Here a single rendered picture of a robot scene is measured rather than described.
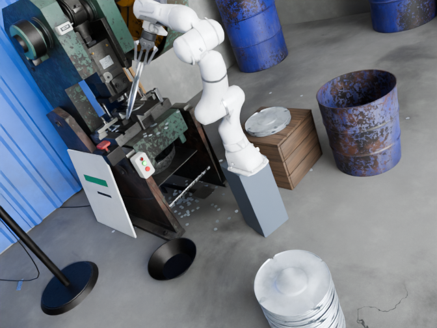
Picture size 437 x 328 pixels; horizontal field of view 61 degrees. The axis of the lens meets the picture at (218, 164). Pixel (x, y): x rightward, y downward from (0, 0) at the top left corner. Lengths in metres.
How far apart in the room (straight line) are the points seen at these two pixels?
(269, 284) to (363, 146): 1.01
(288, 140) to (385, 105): 0.54
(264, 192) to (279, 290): 0.64
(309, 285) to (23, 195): 2.51
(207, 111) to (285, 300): 0.85
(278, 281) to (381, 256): 0.59
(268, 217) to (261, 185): 0.21
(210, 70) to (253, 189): 0.67
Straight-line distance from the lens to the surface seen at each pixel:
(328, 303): 1.46
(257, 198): 1.93
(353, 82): 2.40
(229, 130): 1.75
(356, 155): 2.19
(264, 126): 2.27
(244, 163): 1.77
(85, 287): 2.45
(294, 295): 1.44
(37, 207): 3.43
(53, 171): 3.41
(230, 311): 1.87
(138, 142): 2.13
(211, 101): 1.64
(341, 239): 1.97
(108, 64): 2.21
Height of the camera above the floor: 1.46
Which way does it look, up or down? 31 degrees down
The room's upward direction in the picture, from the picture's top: 24 degrees counter-clockwise
